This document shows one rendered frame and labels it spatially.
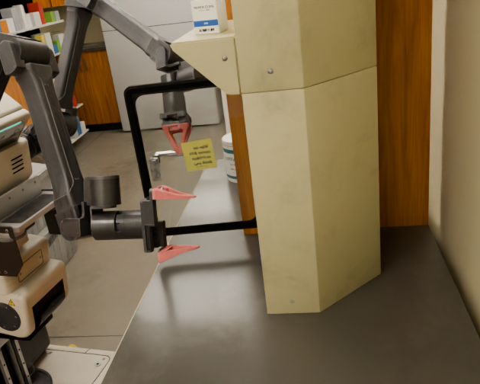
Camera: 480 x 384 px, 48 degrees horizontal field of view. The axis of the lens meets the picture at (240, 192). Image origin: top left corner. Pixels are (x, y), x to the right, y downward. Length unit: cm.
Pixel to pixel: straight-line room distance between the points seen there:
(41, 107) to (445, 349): 91
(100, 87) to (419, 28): 543
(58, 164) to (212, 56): 39
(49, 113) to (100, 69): 531
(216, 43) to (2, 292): 109
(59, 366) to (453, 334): 159
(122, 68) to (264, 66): 533
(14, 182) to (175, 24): 445
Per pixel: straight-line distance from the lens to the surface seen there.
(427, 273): 129
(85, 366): 226
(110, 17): 163
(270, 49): 95
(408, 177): 143
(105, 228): 106
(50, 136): 116
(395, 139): 139
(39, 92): 119
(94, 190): 107
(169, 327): 118
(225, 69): 97
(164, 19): 603
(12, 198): 170
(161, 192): 101
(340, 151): 106
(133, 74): 622
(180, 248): 104
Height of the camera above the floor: 162
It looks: 23 degrees down
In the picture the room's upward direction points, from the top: 7 degrees counter-clockwise
